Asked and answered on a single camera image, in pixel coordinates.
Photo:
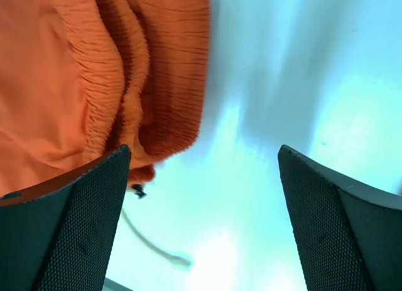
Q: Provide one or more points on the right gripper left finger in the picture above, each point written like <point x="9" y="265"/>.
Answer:
<point x="58" y="235"/>

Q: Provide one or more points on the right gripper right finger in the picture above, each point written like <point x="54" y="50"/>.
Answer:
<point x="347" y="233"/>

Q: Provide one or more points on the orange shorts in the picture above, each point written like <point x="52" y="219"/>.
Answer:
<point x="81" y="77"/>

